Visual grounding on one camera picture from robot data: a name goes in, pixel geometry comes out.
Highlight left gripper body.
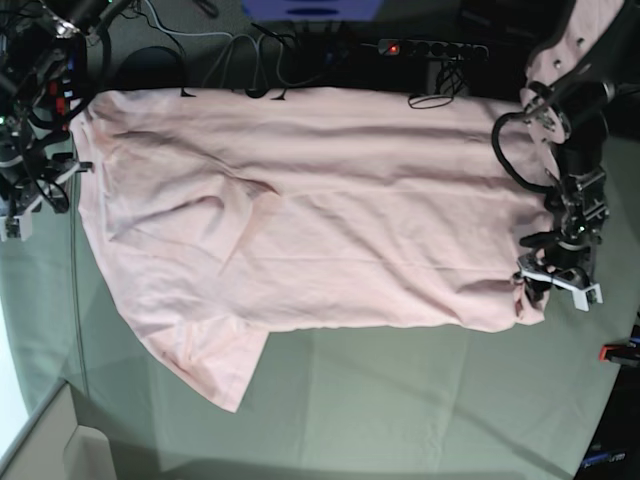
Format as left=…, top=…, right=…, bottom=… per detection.
left=514, top=234, right=603, bottom=311

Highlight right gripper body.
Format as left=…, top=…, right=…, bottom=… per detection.
left=1, top=154, right=93, bottom=241

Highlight pink t-shirt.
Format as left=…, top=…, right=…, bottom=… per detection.
left=69, top=0, right=626, bottom=414

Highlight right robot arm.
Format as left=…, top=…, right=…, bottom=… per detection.
left=1, top=1, right=129, bottom=241

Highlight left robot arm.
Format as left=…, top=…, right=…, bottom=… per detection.
left=491, top=81, right=617, bottom=311

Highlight red black clamp right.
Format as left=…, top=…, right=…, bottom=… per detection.
left=599, top=324, right=639, bottom=368

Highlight green table cloth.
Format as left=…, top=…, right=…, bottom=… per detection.
left=1, top=138, right=639, bottom=479

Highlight black round stool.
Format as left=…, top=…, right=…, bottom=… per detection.
left=111, top=46, right=188, bottom=91

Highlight black power strip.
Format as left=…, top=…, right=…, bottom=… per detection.
left=376, top=39, right=490, bottom=62

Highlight beige plastic bin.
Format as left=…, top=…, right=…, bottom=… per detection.
left=1, top=381, right=117, bottom=480

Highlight blue box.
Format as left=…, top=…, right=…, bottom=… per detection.
left=242, top=0, right=383, bottom=21

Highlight white cable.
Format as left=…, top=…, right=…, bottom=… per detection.
left=142, top=0, right=331, bottom=96

